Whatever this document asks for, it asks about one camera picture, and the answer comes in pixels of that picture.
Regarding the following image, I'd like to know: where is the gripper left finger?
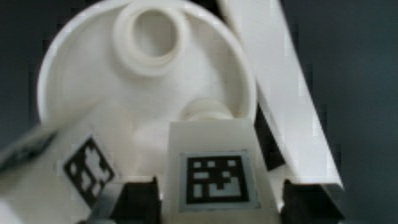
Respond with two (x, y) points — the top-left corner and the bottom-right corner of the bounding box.
(110, 177), (161, 224)

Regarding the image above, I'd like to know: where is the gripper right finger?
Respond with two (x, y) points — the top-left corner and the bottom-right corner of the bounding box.
(280, 180), (344, 224)

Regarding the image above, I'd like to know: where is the white stool leg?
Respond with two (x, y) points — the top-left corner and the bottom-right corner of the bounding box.
(0, 121), (119, 224)
(161, 99), (280, 224)

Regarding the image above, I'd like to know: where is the white round stool seat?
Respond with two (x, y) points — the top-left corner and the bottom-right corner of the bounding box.
(37, 0), (255, 176)

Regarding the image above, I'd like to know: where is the white front rail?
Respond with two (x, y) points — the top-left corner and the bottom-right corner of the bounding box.
(216, 0), (342, 185)

